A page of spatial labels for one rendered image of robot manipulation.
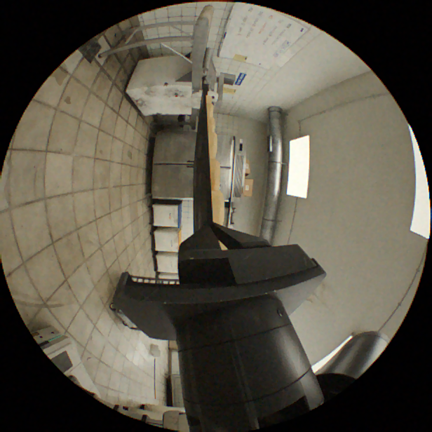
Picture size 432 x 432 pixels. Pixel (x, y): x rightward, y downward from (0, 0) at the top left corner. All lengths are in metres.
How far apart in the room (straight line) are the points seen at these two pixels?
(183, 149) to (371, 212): 3.18
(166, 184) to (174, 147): 0.74
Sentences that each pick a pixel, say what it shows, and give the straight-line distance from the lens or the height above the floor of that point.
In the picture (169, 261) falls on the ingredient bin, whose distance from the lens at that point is 3.62.
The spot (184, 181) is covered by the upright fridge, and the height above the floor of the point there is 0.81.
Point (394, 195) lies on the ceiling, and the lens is 2.05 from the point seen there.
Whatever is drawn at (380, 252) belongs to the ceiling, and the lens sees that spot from 2.08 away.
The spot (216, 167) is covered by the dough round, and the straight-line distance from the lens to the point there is 0.19.
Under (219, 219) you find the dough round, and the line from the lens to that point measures 0.16.
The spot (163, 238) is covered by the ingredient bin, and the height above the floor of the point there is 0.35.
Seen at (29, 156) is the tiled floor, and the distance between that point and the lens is 1.08.
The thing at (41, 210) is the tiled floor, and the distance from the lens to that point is 1.11.
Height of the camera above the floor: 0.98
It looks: 9 degrees up
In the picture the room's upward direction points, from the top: 92 degrees clockwise
